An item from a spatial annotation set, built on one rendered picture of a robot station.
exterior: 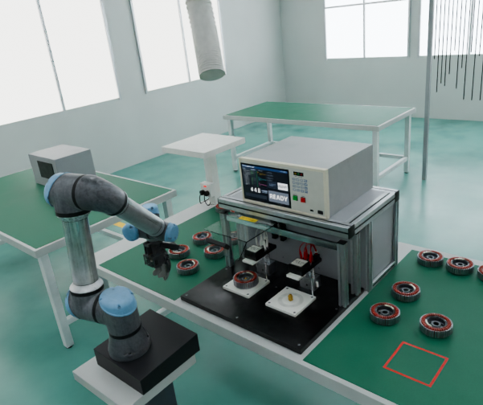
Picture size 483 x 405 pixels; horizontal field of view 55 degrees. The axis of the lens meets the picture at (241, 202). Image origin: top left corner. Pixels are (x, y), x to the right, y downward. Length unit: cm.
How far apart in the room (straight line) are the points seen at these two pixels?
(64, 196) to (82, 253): 21
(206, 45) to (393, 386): 215
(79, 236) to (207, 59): 163
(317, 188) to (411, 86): 669
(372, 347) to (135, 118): 581
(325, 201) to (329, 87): 738
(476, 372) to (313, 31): 796
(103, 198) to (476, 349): 135
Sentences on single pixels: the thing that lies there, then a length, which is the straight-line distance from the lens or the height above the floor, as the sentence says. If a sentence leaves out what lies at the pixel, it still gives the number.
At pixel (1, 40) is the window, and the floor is 191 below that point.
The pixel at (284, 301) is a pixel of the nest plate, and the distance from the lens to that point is 197.
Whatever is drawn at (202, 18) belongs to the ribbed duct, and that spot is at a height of 190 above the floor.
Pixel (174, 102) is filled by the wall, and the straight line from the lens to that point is 756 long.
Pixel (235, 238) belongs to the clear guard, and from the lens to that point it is 187.
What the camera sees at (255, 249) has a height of 92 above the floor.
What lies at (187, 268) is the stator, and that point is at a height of 79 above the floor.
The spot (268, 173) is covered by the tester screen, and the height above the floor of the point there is 127.
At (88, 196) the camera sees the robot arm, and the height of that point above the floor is 141.
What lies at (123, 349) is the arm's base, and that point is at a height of 86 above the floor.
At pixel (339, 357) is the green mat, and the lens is 174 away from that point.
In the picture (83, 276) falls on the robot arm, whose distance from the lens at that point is 171.
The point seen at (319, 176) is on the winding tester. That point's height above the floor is 129.
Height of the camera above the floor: 188
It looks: 22 degrees down
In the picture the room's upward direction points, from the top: 6 degrees counter-clockwise
